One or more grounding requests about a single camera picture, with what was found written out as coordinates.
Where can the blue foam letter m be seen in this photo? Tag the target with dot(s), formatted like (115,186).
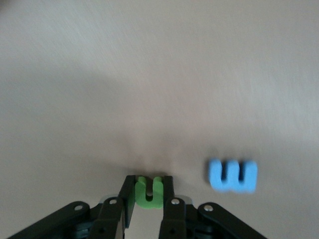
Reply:
(231,186)

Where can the brown table cover sheet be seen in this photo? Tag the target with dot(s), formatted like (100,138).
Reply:
(159,74)

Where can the green foam letter n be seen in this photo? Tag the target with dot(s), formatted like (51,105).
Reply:
(149,203)

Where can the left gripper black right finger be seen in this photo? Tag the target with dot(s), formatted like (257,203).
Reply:
(179,221)

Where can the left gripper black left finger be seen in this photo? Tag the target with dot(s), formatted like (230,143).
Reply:
(109,219)

